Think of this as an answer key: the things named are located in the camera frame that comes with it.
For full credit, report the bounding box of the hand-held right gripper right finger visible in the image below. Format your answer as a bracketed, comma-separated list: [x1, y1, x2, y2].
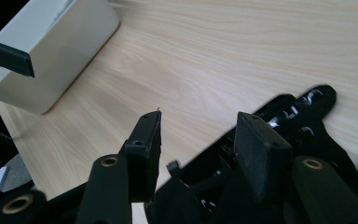
[233, 111, 294, 203]

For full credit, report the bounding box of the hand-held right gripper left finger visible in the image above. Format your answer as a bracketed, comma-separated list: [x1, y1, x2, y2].
[124, 109, 163, 203]

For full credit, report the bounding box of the white plastic bin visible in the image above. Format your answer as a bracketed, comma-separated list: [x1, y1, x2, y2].
[0, 0, 121, 115]

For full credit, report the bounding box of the black glove with white print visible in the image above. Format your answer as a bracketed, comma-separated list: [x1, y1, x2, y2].
[145, 84, 358, 224]

